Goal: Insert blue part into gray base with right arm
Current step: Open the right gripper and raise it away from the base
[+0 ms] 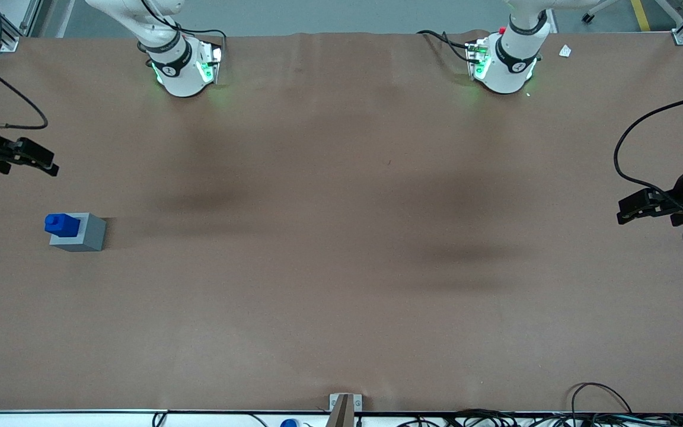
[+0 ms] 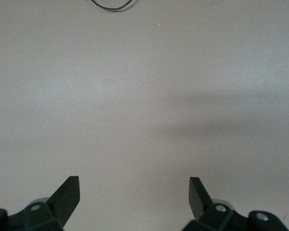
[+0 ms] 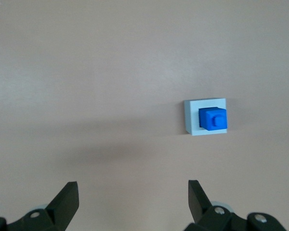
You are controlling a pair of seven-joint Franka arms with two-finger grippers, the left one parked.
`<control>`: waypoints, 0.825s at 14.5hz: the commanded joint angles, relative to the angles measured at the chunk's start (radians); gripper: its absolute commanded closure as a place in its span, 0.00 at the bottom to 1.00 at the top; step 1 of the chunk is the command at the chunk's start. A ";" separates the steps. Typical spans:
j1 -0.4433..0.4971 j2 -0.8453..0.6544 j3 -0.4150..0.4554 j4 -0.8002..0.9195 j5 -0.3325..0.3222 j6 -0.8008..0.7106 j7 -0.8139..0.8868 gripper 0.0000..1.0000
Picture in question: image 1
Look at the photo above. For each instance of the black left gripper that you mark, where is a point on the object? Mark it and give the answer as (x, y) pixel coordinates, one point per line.
(680, 194)

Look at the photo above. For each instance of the blue plastic part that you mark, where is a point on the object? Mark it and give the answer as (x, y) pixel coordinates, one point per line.
(61, 225)

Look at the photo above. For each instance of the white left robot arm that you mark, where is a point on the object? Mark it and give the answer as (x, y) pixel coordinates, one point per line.
(506, 74)

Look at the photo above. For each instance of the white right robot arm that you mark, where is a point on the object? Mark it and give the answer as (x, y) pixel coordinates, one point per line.
(182, 78)

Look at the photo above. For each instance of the gray square base block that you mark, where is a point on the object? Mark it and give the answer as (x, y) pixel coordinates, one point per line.
(91, 234)

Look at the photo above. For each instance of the white paper scrap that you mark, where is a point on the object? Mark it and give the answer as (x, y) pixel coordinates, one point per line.
(565, 51)

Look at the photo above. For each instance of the white chair leg with caster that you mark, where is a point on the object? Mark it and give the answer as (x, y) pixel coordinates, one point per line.
(597, 9)

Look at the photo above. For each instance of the brown table mat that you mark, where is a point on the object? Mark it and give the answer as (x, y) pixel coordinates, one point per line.
(341, 249)

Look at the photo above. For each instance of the blue round cap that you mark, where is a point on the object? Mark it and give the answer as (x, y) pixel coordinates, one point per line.
(289, 423)

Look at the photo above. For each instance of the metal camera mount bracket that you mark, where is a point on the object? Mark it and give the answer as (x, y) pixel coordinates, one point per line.
(344, 409)

